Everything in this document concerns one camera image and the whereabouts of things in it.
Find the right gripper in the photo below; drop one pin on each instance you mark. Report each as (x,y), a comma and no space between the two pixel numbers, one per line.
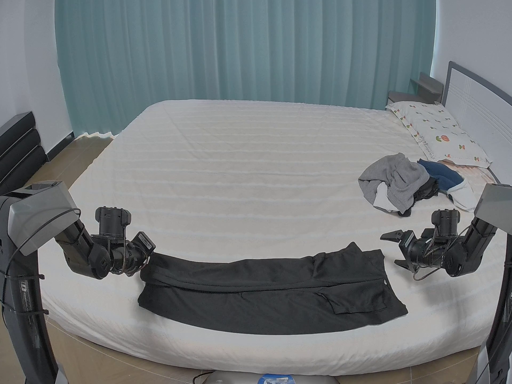
(416,252)

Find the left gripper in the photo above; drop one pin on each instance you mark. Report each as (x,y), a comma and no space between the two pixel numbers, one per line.
(138,258)

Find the black T-shirt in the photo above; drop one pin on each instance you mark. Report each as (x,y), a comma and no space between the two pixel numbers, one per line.
(272,294)

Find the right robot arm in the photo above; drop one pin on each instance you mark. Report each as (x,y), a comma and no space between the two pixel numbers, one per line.
(464,254)

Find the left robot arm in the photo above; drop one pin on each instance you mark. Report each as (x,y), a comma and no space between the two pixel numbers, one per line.
(80,250)

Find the pile of clothes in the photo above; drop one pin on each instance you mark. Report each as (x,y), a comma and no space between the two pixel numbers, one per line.
(400,178)

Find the bed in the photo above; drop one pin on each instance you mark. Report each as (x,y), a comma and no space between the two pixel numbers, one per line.
(248,166)

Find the white printed pillow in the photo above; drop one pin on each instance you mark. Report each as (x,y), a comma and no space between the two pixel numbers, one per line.
(436,128)

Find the grey wooden bedside table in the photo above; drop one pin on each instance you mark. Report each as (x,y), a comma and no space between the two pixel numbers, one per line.
(426,86)

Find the blue-green curtain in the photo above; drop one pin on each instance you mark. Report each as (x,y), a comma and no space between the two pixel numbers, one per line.
(240,34)

